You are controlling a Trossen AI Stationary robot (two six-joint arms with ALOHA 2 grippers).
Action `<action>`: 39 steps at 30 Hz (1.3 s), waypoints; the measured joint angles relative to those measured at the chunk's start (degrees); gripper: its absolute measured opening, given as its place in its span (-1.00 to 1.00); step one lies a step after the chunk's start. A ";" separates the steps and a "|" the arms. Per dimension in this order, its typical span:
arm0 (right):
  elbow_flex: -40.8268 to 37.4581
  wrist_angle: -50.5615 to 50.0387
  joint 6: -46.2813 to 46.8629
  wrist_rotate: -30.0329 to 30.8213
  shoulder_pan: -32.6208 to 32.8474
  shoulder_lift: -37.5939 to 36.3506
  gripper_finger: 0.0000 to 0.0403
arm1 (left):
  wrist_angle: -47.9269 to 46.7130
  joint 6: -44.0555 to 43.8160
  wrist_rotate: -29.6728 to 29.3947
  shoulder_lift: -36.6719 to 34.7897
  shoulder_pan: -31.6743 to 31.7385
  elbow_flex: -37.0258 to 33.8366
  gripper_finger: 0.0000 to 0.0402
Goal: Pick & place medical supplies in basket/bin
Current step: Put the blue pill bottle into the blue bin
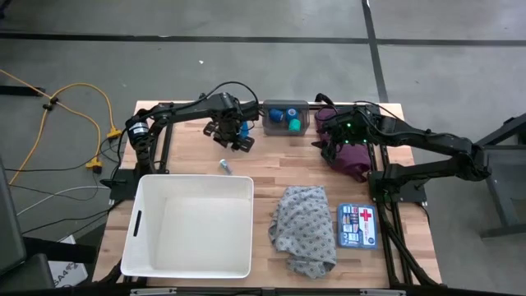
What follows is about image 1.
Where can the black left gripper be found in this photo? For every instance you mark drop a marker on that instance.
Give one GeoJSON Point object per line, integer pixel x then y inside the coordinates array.
{"type": "Point", "coordinates": [228, 125]}

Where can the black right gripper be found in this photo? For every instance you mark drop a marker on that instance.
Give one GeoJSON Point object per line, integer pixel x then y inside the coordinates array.
{"type": "Point", "coordinates": [349, 131]}

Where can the purple cloth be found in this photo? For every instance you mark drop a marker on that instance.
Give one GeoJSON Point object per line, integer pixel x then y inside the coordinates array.
{"type": "Point", "coordinates": [349, 164]}

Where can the small vial with pink pills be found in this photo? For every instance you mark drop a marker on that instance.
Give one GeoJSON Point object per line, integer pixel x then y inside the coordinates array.
{"type": "Point", "coordinates": [226, 166]}

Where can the dark blue bandage roll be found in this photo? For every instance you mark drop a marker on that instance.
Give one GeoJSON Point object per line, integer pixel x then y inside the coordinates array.
{"type": "Point", "coordinates": [276, 115]}

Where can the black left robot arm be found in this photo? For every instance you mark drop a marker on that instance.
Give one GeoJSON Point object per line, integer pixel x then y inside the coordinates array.
{"type": "Point", "coordinates": [185, 110]}

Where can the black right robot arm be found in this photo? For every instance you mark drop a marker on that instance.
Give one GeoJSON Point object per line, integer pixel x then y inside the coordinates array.
{"type": "Point", "coordinates": [431, 141]}

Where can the small blue slotted basket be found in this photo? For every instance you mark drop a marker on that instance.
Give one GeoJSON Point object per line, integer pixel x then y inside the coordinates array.
{"type": "Point", "coordinates": [245, 130]}

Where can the grey translucent plastic bin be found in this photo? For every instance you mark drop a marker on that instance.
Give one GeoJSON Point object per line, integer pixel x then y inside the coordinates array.
{"type": "Point", "coordinates": [275, 128]}

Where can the white woven-pattern plastic basket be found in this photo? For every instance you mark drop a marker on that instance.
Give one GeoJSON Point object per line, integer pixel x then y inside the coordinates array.
{"type": "Point", "coordinates": [189, 230]}

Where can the teal bandage roll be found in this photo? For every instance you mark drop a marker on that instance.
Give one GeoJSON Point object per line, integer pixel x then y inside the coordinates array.
{"type": "Point", "coordinates": [295, 126]}

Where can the blue first aid kit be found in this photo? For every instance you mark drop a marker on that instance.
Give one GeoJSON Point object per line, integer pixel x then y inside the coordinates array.
{"type": "Point", "coordinates": [357, 226]}

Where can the grey patterned cloth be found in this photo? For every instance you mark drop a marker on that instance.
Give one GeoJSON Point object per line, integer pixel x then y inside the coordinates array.
{"type": "Point", "coordinates": [304, 230]}

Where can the black metal cart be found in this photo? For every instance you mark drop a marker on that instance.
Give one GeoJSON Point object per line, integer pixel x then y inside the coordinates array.
{"type": "Point", "coordinates": [505, 185]}

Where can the white printed box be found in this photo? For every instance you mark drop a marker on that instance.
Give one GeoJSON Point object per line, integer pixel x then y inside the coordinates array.
{"type": "Point", "coordinates": [70, 271]}

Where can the black computer monitor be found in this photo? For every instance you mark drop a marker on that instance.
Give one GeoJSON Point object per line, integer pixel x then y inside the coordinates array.
{"type": "Point", "coordinates": [10, 222]}

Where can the black frame clamp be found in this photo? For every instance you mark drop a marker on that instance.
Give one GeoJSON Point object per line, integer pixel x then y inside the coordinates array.
{"type": "Point", "coordinates": [201, 98]}
{"type": "Point", "coordinates": [324, 98]}

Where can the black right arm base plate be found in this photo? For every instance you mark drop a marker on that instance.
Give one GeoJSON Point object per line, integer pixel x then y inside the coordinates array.
{"type": "Point", "coordinates": [411, 193]}

